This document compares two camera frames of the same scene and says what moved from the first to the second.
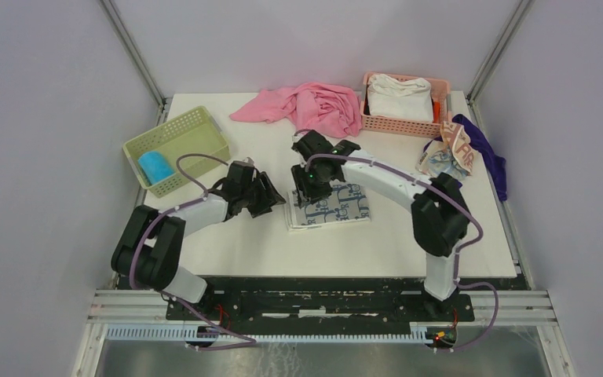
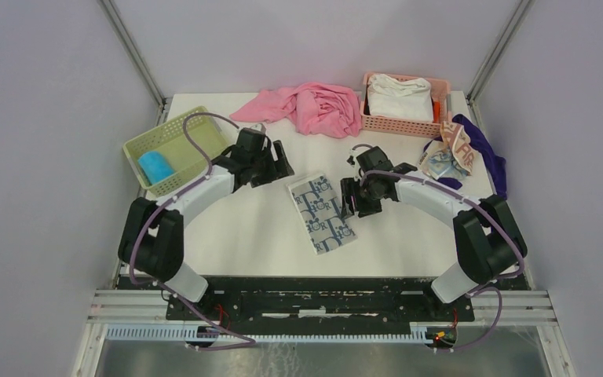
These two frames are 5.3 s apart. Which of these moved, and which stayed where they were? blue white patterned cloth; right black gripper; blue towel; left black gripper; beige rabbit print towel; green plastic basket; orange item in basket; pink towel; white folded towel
Moved: left black gripper; blue white patterned cloth; right black gripper
Stayed: pink towel; blue towel; beige rabbit print towel; white folded towel; green plastic basket; orange item in basket
